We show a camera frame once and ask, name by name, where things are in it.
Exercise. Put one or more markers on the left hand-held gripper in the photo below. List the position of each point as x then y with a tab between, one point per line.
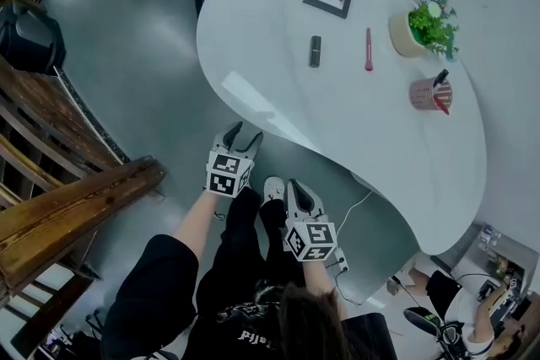
228	175

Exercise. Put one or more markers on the red pen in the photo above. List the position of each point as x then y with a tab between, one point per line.
443	104

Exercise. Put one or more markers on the pink perforated pen holder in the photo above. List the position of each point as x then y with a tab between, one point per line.
426	95

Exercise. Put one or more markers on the person's left forearm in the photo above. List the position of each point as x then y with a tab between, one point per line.
198	217

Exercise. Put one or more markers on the white dressing table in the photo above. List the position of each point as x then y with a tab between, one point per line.
337	118

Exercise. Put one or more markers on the white power strip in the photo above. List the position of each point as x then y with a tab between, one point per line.
341	260

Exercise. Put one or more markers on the black bin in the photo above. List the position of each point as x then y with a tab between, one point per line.
29	42

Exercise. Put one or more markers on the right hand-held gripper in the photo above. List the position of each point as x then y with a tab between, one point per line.
310	240

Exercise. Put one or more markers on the person's right forearm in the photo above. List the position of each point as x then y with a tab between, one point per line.
316	278

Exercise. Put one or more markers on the black lipstick tube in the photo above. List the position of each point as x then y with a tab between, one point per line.
315	51

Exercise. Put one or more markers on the person's white shoe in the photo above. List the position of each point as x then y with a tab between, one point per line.
273	187

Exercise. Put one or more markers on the green plant in beige pot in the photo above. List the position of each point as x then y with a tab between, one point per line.
422	31

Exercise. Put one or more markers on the person's black trousers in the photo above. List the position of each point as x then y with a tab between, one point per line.
240	240

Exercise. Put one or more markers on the cluttered work desk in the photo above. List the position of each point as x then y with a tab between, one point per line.
498	261

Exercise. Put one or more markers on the person's black top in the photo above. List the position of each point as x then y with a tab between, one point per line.
156	307

